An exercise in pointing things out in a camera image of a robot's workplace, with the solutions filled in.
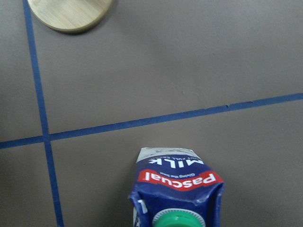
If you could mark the blue Pascual milk carton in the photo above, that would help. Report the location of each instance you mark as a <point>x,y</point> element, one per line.
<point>175,188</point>

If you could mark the wooden mug tree stand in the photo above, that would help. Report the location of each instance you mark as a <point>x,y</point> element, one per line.
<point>70,16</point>

